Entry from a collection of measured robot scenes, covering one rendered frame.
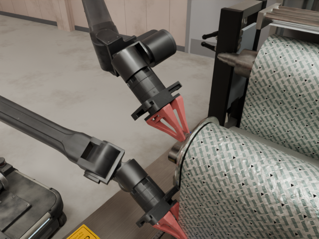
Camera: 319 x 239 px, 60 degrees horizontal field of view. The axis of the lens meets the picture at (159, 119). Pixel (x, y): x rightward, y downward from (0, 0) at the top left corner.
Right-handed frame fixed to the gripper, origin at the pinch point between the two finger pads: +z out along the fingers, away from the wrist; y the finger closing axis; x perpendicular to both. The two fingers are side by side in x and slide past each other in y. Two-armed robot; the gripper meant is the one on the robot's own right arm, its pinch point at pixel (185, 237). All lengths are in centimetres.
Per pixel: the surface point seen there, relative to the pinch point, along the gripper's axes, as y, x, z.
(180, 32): -310, -179, -149
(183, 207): 0.2, 7.8, -5.3
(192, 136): -2.6, 20.1, -13.9
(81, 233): 8.7, -25.9, -15.9
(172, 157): -7.7, 5.2, -14.0
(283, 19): -29.9, 32.9, -18.8
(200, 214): 0.2, 10.6, -2.9
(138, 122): -129, -162, -67
